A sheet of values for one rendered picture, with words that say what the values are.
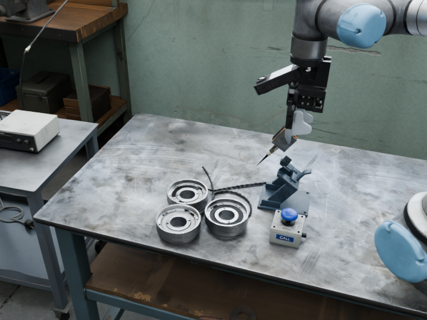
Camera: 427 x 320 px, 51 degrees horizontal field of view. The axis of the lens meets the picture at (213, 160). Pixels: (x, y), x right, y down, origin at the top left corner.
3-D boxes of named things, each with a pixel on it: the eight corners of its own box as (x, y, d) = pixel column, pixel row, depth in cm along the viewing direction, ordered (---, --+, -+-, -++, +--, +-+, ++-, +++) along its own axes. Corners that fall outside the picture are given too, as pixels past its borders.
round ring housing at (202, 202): (183, 222, 109) (182, 209, 107) (159, 200, 116) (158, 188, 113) (215, 205, 115) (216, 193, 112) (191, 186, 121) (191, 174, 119)
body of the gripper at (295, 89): (321, 116, 97) (330, 64, 91) (283, 111, 99) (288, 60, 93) (323, 101, 104) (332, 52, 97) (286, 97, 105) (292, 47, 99)
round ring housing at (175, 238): (175, 253, 100) (175, 240, 98) (147, 230, 106) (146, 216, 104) (209, 232, 106) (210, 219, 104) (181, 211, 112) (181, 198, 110)
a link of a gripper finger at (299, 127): (308, 151, 102) (314, 113, 98) (282, 147, 103) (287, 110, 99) (309, 146, 105) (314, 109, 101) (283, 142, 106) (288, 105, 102)
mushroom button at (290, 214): (277, 232, 103) (279, 215, 100) (280, 221, 106) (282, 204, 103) (294, 235, 102) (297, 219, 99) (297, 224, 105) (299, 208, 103)
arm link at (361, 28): (406, 2, 79) (361, -10, 87) (361, 10, 75) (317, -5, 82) (395, 46, 84) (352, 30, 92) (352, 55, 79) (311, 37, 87)
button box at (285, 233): (268, 242, 103) (270, 226, 101) (274, 223, 109) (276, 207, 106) (303, 250, 102) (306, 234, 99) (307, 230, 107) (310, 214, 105)
